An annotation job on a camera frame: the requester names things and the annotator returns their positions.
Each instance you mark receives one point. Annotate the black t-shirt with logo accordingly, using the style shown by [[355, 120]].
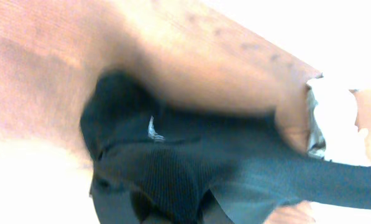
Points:
[[151, 159]]

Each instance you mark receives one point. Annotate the pile of white clothes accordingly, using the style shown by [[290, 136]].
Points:
[[334, 135]]

